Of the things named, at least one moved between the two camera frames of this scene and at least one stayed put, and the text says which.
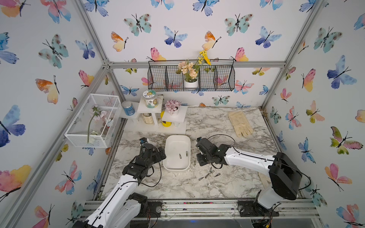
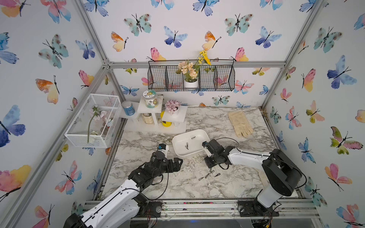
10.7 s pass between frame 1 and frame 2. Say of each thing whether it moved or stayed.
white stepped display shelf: stayed
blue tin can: stayed
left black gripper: moved
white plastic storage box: moved
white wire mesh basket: stayed
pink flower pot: stayed
